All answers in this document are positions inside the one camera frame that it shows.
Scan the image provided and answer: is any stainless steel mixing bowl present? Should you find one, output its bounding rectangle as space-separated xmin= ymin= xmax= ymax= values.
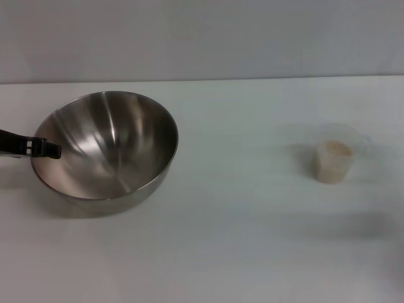
xmin=30 ymin=90 xmax=179 ymax=218

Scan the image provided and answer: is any white uncooked rice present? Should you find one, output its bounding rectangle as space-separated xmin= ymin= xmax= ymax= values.
xmin=312 ymin=140 xmax=354 ymax=184

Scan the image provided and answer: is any clear plastic measuring cup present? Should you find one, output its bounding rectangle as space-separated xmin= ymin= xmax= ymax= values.
xmin=311 ymin=122 xmax=374 ymax=184

